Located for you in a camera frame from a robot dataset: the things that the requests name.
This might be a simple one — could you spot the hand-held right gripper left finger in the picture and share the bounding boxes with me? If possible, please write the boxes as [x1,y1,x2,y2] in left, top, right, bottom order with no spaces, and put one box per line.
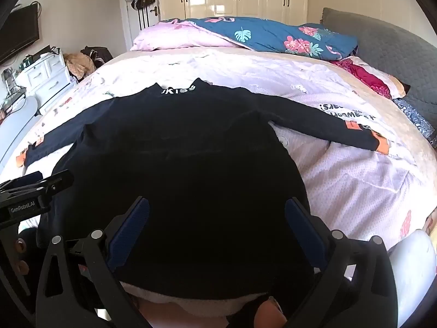
[36,196,151,328]

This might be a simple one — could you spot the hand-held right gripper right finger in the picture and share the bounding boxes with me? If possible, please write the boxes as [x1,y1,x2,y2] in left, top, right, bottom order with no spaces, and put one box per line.
[284,196,401,328]

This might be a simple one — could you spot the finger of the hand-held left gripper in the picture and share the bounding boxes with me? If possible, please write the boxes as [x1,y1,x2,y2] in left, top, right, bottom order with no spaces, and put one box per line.
[0,171,44,194]
[34,170,75,195]

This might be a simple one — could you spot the black long-sleeve shirt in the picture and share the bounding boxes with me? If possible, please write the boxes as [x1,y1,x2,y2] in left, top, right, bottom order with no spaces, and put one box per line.
[17,78,390,301]

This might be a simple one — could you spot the person's left hand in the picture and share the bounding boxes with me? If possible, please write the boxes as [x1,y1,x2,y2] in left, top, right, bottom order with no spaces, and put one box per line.
[14,237,31,272]

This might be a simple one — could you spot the person's right hand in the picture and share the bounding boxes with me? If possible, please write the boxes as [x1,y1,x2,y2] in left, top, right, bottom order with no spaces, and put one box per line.
[256,295,288,328]

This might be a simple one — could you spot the white round table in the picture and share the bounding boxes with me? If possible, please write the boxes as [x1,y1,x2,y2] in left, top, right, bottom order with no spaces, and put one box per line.
[0,96,42,165]

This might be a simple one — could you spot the pink printed bedsheet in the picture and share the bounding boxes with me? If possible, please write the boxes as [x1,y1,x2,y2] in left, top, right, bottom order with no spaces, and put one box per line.
[0,46,437,281]

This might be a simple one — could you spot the white drawer cabinet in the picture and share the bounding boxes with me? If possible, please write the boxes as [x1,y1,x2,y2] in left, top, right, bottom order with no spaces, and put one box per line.
[15,53,74,108]

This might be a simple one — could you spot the brown crumpled cloth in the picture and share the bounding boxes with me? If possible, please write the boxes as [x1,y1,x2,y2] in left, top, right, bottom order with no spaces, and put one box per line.
[64,53,98,83]

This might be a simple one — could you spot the black shopping bag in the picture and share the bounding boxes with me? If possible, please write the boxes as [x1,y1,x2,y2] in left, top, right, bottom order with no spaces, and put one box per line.
[32,44,64,60]

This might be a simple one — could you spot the black television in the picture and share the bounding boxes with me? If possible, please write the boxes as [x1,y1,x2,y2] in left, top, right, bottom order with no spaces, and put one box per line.
[0,3,40,65]

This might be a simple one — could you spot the blue patterned pillow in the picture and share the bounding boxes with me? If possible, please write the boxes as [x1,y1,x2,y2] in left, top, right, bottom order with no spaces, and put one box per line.
[392,98,437,147]

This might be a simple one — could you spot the red floral pillow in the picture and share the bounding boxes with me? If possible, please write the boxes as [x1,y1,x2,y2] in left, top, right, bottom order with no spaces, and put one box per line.
[329,56,410,99]

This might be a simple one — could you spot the white door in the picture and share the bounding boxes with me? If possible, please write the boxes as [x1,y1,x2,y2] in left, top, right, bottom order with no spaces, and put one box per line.
[119,0,161,52]

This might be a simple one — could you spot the pink pillow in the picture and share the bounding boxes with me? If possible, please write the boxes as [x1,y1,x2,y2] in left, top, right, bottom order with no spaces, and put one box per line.
[130,19,246,52]

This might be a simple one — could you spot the blue floral quilt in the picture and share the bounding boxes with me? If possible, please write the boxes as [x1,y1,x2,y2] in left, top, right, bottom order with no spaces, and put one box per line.
[184,17,358,64]

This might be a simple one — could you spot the grey padded headboard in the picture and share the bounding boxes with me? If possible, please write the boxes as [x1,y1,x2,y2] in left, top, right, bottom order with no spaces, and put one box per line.
[321,7,437,130]

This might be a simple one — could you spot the black hanging straps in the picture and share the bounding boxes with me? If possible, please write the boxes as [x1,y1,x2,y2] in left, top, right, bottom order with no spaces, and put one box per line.
[137,5,151,30]

